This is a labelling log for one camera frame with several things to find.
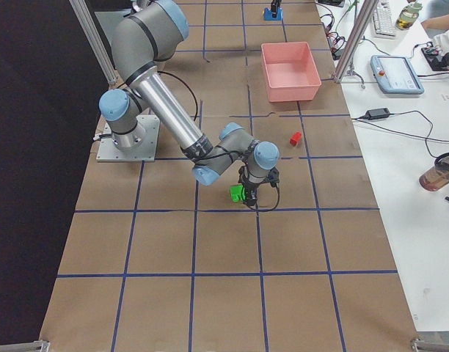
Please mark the green drink bottle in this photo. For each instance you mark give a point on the green drink bottle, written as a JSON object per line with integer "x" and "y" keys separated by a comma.
{"x": 409, "y": 14}

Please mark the black power adapter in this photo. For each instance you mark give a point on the black power adapter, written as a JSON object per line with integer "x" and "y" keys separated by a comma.
{"x": 376, "y": 114}

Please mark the red toy block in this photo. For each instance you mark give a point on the red toy block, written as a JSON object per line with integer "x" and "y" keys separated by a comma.
{"x": 295, "y": 138}

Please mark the brown water bottle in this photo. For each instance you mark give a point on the brown water bottle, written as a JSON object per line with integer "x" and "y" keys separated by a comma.
{"x": 438, "y": 175}

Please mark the blue toy block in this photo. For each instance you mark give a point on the blue toy block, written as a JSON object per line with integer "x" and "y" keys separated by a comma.
{"x": 268, "y": 15}

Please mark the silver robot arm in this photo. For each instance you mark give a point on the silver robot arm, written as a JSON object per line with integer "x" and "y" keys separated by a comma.
{"x": 142, "y": 40}

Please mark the pink plastic box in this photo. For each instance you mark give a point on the pink plastic box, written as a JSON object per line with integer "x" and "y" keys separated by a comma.
{"x": 289, "y": 71}

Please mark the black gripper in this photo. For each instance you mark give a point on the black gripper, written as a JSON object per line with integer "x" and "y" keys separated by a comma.
{"x": 251, "y": 189}
{"x": 274, "y": 6}

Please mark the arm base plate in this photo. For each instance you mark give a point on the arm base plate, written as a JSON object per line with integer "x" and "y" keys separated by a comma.
{"x": 138, "y": 145}

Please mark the aluminium frame post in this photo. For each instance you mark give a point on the aluminium frame post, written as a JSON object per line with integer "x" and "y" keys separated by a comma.
{"x": 358, "y": 30}

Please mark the teach pendant tablet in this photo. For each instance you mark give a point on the teach pendant tablet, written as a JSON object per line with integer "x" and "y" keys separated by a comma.
{"x": 395, "y": 75}

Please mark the white keyboard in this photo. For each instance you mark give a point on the white keyboard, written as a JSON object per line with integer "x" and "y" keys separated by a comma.
{"x": 383, "y": 26}

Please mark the green toy block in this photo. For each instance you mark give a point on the green toy block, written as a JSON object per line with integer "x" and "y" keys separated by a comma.
{"x": 237, "y": 193}

